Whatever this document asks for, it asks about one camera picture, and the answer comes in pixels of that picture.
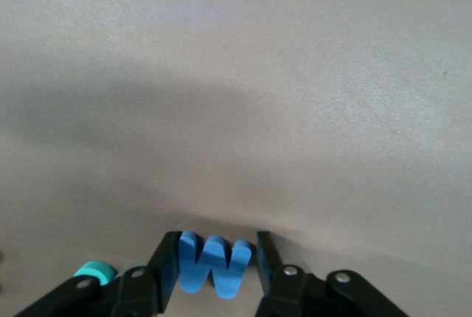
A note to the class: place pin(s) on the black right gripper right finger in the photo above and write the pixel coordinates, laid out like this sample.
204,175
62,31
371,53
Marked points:
287,291

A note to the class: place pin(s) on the brown table cover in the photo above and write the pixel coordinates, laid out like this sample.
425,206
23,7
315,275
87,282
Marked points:
236,110

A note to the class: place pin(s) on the teal foam letter R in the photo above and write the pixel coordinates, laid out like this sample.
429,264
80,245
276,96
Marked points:
97,269

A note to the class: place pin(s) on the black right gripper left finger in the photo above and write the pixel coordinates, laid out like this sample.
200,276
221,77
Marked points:
147,291

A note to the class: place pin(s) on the blue foam letter W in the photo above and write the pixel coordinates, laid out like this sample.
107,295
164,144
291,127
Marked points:
214,265

